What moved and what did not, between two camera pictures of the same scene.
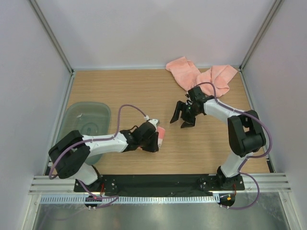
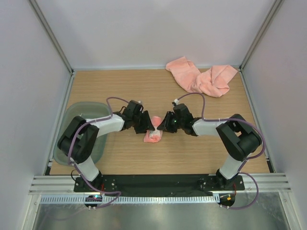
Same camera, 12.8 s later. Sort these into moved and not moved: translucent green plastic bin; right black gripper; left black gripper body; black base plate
Moved: left black gripper body; right black gripper
Not moved: black base plate; translucent green plastic bin
